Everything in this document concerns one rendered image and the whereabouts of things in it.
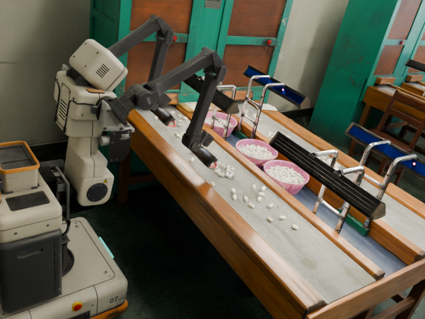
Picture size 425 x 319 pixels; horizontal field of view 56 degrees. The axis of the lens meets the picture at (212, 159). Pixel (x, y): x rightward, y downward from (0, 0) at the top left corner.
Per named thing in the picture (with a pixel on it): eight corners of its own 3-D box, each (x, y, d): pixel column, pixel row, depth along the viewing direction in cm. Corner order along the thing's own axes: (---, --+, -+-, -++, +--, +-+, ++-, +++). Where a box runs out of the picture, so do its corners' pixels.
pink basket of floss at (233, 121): (229, 143, 272) (233, 131, 268) (193, 133, 276) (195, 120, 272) (238, 129, 296) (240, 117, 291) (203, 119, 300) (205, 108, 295)
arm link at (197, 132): (205, 57, 183) (220, 65, 176) (215, 60, 187) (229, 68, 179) (178, 142, 198) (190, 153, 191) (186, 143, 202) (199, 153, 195)
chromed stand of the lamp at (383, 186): (364, 237, 205) (399, 161, 184) (335, 214, 219) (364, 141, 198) (386, 228, 216) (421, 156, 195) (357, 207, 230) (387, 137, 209)
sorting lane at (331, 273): (326, 307, 152) (328, 304, 151) (135, 112, 278) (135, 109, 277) (374, 284, 169) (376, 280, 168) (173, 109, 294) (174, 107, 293)
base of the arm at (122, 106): (101, 100, 162) (114, 112, 154) (117, 87, 164) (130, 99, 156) (112, 114, 168) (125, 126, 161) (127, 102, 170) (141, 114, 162)
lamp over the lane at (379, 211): (372, 221, 151) (379, 206, 147) (267, 144, 194) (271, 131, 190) (384, 217, 155) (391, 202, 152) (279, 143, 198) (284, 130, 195)
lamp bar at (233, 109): (227, 114, 218) (230, 102, 215) (174, 75, 261) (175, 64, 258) (239, 114, 222) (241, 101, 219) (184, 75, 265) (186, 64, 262)
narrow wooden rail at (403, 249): (411, 273, 190) (421, 256, 185) (209, 114, 315) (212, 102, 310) (417, 270, 193) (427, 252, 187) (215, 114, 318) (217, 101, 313)
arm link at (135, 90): (119, 95, 163) (125, 100, 159) (138, 80, 165) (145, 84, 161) (130, 111, 170) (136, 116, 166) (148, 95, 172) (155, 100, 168)
